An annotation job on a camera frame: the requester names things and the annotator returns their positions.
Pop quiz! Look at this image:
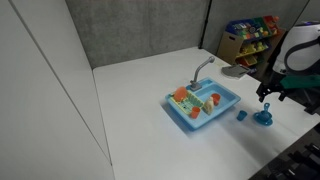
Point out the yellow green dish rack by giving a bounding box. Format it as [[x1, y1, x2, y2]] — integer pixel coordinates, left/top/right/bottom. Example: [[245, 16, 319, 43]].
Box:
[[169, 89, 205, 116]]

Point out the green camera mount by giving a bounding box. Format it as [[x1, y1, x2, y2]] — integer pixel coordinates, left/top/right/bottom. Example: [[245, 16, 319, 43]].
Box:
[[279, 74, 320, 90]]

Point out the grey toy faucet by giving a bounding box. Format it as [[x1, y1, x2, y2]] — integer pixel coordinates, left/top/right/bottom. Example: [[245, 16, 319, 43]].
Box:
[[189, 55, 216, 93]]

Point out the yellow storage bin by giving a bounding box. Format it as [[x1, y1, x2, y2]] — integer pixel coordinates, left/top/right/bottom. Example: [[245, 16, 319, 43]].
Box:
[[238, 43, 266, 57]]

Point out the wooden toy storage shelf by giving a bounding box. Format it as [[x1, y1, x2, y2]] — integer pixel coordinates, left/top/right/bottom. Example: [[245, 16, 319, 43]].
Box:
[[215, 14, 287, 79]]

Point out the cream toy sponge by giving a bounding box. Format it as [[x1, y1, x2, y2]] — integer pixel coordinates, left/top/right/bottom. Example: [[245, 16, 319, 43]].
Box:
[[203, 96, 215, 116]]

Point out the blue storage bin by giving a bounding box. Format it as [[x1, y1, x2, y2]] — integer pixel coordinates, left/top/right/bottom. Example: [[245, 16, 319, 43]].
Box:
[[225, 19, 255, 37]]

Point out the black tripod stand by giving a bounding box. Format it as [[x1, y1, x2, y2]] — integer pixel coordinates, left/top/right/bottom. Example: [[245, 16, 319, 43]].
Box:
[[266, 142, 320, 180]]

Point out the light blue toy sink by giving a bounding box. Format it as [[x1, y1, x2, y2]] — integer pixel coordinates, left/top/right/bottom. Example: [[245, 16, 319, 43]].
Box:
[[164, 77, 242, 131]]

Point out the red storage bin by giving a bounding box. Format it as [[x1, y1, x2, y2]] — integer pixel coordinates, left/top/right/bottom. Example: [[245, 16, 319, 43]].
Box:
[[264, 15, 280, 30]]

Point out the orange cup with handle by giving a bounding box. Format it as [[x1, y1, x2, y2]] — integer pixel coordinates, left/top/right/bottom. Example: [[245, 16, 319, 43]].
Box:
[[210, 93, 222, 107]]

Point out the green storage bin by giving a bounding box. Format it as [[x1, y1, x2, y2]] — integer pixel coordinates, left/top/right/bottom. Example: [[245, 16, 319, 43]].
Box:
[[252, 17, 268, 34]]

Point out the small blue toy cup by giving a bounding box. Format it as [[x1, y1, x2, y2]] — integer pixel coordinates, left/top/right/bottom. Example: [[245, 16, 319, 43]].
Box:
[[236, 109, 248, 122]]

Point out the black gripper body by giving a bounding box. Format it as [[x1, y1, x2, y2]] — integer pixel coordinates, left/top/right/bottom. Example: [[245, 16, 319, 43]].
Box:
[[262, 81, 286, 96]]

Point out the black vertical pole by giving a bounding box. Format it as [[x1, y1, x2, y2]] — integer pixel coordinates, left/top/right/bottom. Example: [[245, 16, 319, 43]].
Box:
[[198, 0, 213, 50]]

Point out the blue toy ladle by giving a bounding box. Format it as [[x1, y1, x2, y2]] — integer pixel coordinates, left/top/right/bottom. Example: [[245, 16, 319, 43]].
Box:
[[259, 102, 272, 122]]

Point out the orange cup without handle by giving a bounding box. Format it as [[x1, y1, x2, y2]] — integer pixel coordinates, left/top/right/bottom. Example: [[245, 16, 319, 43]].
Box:
[[189, 106, 202, 120]]

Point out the blue toy plate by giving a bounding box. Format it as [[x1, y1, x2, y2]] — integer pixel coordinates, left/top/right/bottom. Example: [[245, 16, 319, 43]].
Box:
[[252, 111, 274, 127]]

